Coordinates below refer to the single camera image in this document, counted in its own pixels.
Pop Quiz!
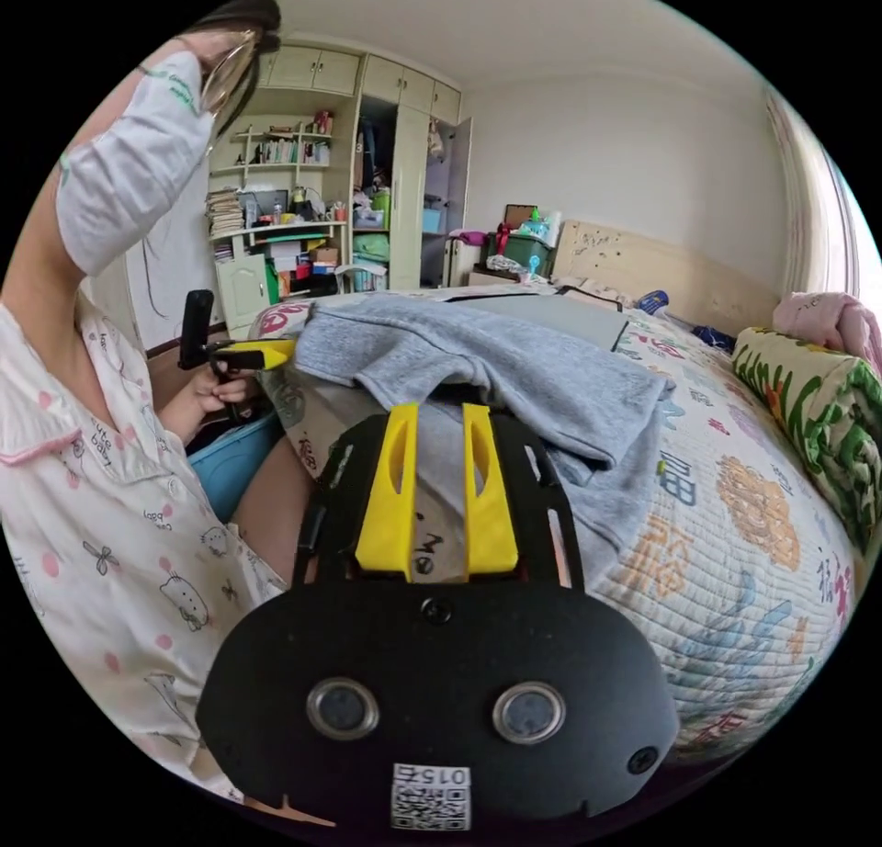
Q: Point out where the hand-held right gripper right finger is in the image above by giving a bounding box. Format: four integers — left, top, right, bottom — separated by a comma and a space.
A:
461, 402, 519, 577

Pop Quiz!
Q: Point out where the cream wardrobe cupboard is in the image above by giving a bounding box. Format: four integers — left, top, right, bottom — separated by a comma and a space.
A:
258, 42, 478, 291

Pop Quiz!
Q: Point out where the person's left hand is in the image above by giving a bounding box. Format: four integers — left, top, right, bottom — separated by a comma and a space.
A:
195, 371, 261, 423

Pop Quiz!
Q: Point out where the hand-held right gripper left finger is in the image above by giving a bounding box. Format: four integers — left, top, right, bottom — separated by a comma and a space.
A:
355, 401, 420, 583

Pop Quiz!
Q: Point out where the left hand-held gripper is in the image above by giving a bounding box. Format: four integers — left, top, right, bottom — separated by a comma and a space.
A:
205, 339, 299, 424

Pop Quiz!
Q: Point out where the blue plastic basket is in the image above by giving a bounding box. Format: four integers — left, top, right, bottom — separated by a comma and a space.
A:
187, 411, 285, 525

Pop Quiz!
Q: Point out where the cream desk shelf with books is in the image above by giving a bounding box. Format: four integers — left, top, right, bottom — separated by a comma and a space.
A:
203, 118, 351, 340

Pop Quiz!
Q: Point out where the pink pillow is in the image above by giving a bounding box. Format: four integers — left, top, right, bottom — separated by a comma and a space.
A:
771, 290, 880, 374

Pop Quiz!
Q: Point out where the green floral rolled blanket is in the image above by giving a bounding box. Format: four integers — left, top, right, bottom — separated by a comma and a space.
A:
729, 325, 882, 560

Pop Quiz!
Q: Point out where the person's body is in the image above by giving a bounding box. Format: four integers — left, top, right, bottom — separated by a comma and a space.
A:
0, 0, 320, 804

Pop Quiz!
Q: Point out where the gray flat board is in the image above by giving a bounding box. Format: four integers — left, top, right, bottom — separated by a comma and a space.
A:
440, 294, 632, 354

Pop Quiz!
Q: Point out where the gray hoodie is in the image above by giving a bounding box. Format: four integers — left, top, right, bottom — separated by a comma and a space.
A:
292, 294, 680, 574

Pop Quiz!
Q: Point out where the green storage box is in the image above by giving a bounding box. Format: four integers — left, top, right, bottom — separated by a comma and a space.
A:
481, 202, 563, 282

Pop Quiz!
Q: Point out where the person's left forearm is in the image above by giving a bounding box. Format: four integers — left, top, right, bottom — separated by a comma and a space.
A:
155, 386, 208, 450

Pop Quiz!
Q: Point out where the pale pink curtain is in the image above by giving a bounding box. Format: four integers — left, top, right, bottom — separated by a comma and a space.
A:
763, 80, 864, 299

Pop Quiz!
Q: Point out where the bed with printed quilt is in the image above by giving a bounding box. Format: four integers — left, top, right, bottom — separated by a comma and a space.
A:
247, 220, 882, 765

